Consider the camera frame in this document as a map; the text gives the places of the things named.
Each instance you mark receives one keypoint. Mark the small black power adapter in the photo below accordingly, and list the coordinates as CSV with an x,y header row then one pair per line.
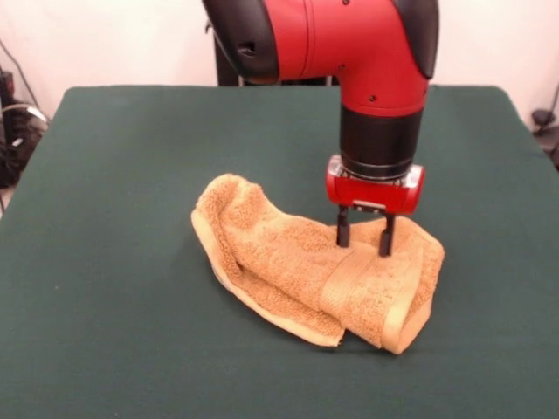
x,y
541,118

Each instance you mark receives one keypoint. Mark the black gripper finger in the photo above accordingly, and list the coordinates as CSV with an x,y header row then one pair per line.
x,y
386,238
343,229

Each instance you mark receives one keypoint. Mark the orange terry towel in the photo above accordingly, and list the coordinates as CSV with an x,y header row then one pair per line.
x,y
284,262

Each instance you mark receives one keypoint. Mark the black power strip red switch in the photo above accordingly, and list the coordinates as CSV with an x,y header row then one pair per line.
x,y
6,83

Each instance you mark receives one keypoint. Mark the black robot pedestal stand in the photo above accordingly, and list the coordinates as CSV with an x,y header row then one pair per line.
x,y
227,74

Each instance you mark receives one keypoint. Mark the dark green table cloth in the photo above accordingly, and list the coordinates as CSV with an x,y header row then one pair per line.
x,y
109,327

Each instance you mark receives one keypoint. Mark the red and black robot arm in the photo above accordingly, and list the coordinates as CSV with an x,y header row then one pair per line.
x,y
349,52

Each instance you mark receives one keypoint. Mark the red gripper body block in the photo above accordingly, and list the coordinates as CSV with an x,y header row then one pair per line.
x,y
371,194

